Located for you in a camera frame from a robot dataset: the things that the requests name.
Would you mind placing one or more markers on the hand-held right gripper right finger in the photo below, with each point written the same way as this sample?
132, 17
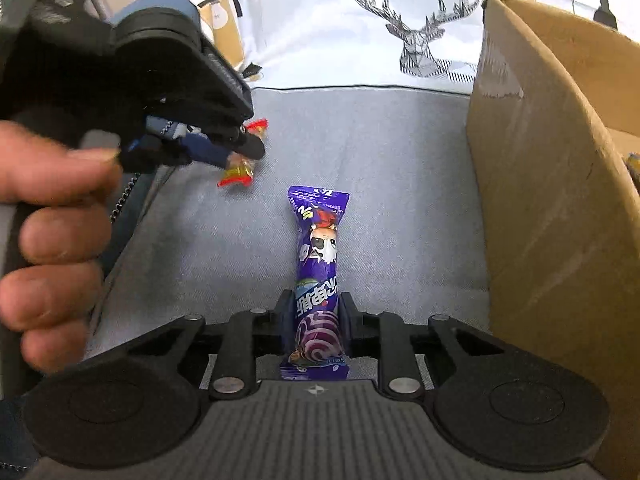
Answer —
348, 325

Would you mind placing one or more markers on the brown cardboard box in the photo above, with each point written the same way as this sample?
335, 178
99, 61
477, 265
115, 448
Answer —
540, 210

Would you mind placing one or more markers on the purple snack packet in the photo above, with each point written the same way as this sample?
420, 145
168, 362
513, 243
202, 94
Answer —
320, 260

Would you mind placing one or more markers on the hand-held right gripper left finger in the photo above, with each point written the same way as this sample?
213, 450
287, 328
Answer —
283, 321

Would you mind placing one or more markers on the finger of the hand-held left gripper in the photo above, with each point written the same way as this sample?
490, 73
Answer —
247, 145
200, 152

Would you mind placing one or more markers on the blue sofa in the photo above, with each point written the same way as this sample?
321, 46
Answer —
165, 0

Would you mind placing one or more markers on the grey deer printed sheet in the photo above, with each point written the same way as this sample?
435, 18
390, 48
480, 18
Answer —
400, 160

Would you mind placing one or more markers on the small red yellow candy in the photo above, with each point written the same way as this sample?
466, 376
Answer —
237, 172

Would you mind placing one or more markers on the person's left hand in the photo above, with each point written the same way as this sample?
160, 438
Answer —
60, 175

